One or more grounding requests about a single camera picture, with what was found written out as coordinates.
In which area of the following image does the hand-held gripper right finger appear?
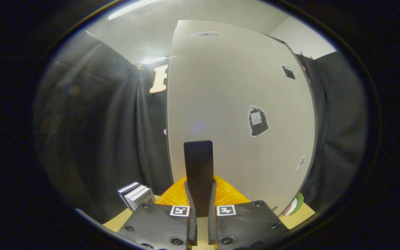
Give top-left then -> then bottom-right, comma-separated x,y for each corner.
199,141 -> 290,250

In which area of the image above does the green striped round object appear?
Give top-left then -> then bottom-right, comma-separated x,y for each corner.
283,192 -> 305,216

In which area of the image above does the white book with dark spine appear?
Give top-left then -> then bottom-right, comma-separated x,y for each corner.
124,185 -> 147,209
129,187 -> 156,211
117,181 -> 141,205

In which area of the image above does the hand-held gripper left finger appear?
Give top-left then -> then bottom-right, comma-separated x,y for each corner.
117,141 -> 199,250

